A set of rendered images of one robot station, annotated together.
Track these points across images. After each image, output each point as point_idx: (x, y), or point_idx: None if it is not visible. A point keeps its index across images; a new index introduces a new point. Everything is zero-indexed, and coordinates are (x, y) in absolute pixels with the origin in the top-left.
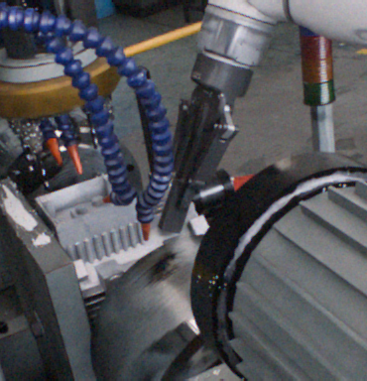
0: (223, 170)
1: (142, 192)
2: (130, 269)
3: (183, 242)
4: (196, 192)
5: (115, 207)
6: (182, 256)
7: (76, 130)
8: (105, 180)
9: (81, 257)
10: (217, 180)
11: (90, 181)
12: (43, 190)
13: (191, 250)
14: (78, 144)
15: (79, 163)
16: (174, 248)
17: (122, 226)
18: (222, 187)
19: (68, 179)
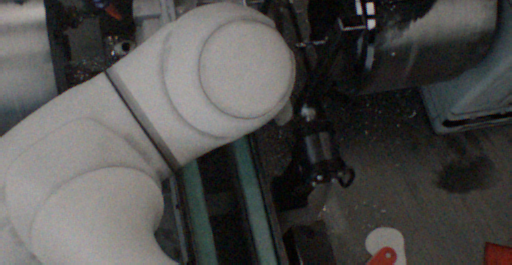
0: (328, 168)
1: None
2: None
3: (36, 15)
4: (301, 133)
5: None
6: (14, 9)
7: None
8: None
9: None
10: (316, 159)
11: None
12: None
13: (18, 18)
14: None
15: None
16: (31, 7)
17: (169, 11)
18: (308, 164)
19: (340, 1)
